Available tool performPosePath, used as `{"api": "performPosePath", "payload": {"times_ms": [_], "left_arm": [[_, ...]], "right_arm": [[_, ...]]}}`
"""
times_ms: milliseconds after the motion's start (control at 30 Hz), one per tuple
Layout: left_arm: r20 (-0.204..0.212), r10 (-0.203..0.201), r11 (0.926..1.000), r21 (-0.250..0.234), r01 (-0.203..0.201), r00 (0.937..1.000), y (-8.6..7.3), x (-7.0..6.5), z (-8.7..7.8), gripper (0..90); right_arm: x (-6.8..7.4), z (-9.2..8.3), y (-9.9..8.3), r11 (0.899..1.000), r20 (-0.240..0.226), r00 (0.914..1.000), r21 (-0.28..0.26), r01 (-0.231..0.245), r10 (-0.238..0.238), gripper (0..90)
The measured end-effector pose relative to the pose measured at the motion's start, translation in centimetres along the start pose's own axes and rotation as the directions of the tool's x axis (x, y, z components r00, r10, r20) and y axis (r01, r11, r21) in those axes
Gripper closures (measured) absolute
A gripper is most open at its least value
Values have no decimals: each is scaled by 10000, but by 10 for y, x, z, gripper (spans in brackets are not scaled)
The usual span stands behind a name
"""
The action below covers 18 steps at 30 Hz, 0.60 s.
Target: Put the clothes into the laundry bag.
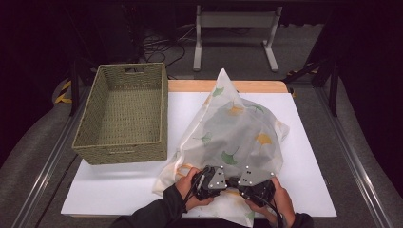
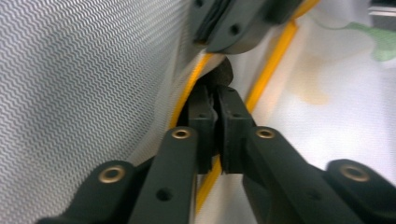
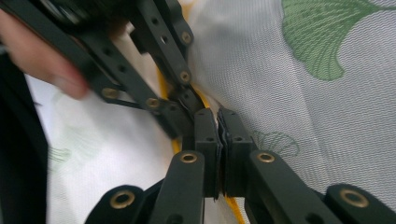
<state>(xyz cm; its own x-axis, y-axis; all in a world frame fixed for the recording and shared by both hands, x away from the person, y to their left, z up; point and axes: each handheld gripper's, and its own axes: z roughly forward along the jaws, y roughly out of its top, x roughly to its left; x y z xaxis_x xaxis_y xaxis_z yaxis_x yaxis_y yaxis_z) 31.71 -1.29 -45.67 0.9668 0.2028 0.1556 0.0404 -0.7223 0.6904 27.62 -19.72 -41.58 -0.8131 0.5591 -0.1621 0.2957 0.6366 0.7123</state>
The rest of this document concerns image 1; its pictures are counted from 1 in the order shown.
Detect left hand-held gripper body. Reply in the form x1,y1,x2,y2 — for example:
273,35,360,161
192,165,228,201

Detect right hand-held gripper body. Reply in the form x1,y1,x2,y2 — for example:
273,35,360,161
237,164,277,208

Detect leaf print mesh laundry bag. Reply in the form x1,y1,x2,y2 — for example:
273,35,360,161
151,67,291,228

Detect green woven basket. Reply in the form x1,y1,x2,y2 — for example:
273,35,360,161
71,62,169,165

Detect person's right hand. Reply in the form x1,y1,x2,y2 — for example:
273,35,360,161
245,176,297,228

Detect person's left hand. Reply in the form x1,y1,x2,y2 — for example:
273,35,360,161
174,166,215,213

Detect white board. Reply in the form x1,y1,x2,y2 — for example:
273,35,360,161
60,91,337,219

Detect black metal stand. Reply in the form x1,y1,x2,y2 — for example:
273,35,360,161
283,53,340,118
65,6,106,117

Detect yellow black floor tape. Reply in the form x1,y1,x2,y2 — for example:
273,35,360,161
54,79,73,105
284,63,319,78

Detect left hand-held gripper cable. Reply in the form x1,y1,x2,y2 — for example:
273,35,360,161
182,167,210,207

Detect hand-held gripper cable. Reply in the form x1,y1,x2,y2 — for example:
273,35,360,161
250,193,284,228
182,167,210,207

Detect right hand-held gripper cable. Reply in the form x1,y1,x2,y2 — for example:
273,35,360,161
250,193,284,228

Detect aluminium rail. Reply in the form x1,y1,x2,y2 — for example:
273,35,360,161
313,86,395,228
10,85,93,228

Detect black floor cables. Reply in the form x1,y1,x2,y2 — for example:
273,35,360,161
139,25,198,80

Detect white metal desk frame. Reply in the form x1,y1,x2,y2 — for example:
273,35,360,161
192,4,284,73

